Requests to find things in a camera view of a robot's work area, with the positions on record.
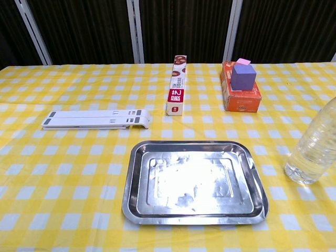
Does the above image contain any transparent plastic water bottle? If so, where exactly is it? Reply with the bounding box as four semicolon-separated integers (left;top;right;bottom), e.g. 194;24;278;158
285;96;336;185

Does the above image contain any rectangular stainless steel tray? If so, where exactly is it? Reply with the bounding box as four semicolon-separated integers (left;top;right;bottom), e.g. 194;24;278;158
122;140;270;226

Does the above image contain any long white red wrap box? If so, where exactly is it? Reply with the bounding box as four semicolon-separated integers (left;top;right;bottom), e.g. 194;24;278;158
165;55;188;117

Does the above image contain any white folded laptop stand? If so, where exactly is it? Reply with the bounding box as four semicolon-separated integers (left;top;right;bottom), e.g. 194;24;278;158
41;109;152;131

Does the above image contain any orange cardboard box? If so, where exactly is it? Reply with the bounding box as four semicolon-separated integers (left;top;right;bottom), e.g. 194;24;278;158
220;60;263;113

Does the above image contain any purple foam cube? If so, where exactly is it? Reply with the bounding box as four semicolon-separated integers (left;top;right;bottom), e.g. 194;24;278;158
230;64;257;92

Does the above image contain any yellow white checked tablecloth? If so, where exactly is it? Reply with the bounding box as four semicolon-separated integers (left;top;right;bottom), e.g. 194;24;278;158
0;62;336;252

